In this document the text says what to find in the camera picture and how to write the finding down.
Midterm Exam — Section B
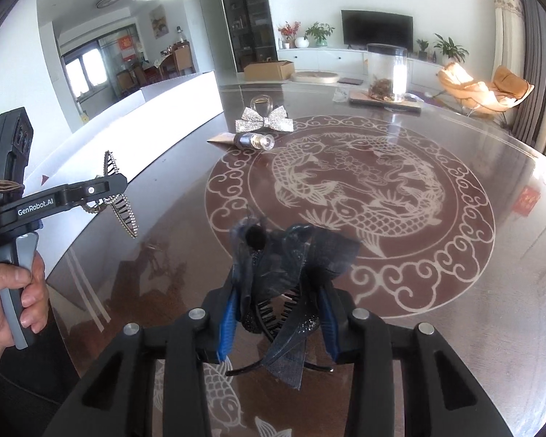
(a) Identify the beige oval cushion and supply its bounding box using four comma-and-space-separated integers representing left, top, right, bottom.
290, 70, 340, 85

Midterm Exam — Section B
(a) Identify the open cardboard box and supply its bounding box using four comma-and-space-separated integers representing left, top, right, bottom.
243, 59, 296, 82

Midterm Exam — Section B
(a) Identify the red window poster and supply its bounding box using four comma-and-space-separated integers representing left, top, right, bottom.
118, 36, 138, 61

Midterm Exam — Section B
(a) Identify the white patterned curtain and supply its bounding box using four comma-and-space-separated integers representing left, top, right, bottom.
491, 0, 527, 83

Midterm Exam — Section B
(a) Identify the red flower arrangement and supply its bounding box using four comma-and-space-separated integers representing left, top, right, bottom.
278, 21, 301, 49

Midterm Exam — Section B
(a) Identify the orange lounge chair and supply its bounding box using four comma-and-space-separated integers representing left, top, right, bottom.
436, 61, 536, 118

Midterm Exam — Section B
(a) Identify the white television cabinet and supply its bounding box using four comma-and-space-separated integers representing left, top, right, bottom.
276, 47, 447, 88

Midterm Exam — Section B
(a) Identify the rhinestone hair comb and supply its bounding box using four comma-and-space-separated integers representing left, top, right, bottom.
91, 149, 140, 240

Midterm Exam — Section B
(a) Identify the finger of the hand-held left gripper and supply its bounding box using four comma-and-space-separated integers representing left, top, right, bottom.
57, 174, 128, 211

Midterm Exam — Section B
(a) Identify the clear plastic jar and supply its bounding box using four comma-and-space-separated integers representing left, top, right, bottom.
366, 43, 411, 102

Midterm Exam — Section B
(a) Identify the leafy potted plant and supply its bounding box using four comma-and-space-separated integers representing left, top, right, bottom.
432, 34, 470, 63

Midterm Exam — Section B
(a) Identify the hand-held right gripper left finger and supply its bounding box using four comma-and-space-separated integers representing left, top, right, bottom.
43, 280, 240, 437

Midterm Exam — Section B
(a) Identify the grey curtain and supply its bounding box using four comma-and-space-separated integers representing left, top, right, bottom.
505, 0, 546, 147

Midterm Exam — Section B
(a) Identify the small perfume bottle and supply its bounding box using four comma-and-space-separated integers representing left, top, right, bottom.
234, 131, 277, 153

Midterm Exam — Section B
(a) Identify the dark glass display cabinet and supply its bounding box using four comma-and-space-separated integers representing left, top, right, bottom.
215, 0, 276, 74

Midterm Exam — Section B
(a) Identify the framed wall painting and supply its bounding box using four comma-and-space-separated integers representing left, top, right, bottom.
149, 5, 169, 40

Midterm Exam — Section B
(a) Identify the black television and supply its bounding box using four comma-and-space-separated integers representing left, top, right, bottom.
341, 9, 414, 49

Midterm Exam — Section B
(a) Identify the person's left forearm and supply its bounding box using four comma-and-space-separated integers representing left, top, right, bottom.
0, 323, 80, 437

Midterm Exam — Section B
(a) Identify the brown dining chair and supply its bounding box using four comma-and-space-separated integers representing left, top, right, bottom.
171, 44, 197, 76

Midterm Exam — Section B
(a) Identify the silver rhinestone bow clip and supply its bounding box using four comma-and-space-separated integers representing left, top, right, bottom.
235, 93, 295, 134

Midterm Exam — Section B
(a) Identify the flat wooden board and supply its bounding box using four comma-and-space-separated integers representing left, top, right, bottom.
348, 88, 424, 113

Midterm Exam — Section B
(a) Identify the dark mesh bow hair clip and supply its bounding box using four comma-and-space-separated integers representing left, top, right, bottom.
224, 215, 363, 391

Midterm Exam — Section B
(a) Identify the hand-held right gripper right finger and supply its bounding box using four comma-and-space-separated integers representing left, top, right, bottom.
320, 282, 516, 437

